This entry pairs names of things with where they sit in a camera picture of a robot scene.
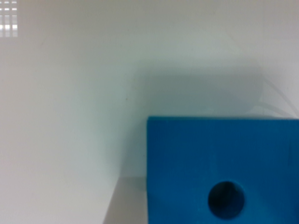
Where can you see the blue wooden block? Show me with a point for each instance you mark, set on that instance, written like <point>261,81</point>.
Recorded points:
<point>223,171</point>

